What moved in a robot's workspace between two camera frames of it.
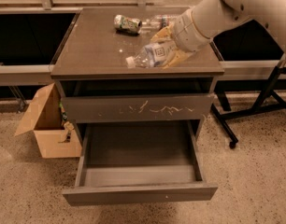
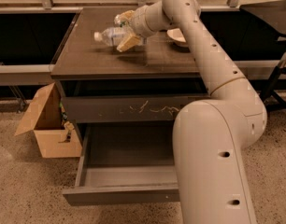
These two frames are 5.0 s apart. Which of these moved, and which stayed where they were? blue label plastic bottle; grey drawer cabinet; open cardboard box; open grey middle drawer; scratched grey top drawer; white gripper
Moved: blue label plastic bottle; white gripper
Stayed: open grey middle drawer; grey drawer cabinet; scratched grey top drawer; open cardboard box
